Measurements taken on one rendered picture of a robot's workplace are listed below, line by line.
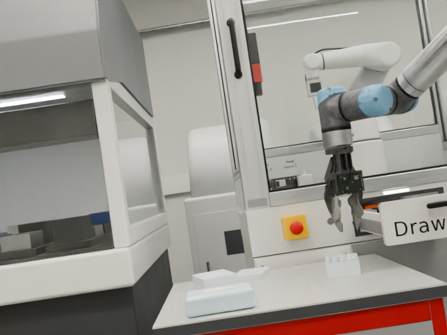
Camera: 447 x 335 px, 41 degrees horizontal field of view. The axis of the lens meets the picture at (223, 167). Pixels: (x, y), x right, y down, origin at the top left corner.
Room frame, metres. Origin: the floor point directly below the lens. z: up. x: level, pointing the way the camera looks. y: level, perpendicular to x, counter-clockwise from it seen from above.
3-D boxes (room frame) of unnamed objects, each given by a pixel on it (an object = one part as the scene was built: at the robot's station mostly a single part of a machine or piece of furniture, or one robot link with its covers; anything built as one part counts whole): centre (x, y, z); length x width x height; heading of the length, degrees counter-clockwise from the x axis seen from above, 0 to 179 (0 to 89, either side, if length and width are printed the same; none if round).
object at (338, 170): (1.51, -0.30, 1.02); 0.09 x 0.08 x 0.12; 5
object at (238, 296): (1.33, 0.05, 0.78); 0.15 x 0.10 x 0.04; 93
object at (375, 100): (1.45, -0.38, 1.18); 0.11 x 0.11 x 0.08; 40
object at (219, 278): (1.53, 0.06, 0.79); 0.13 x 0.09 x 0.05; 16
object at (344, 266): (1.57, -0.27, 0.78); 0.12 x 0.08 x 0.04; 170
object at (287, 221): (1.83, -0.19, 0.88); 0.07 x 0.05 x 0.07; 91
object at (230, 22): (1.83, -0.09, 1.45); 0.05 x 0.03 x 0.19; 1
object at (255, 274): (1.73, -0.03, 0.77); 0.13 x 0.09 x 0.02; 164
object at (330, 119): (1.52, -0.30, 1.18); 0.09 x 0.08 x 0.11; 40
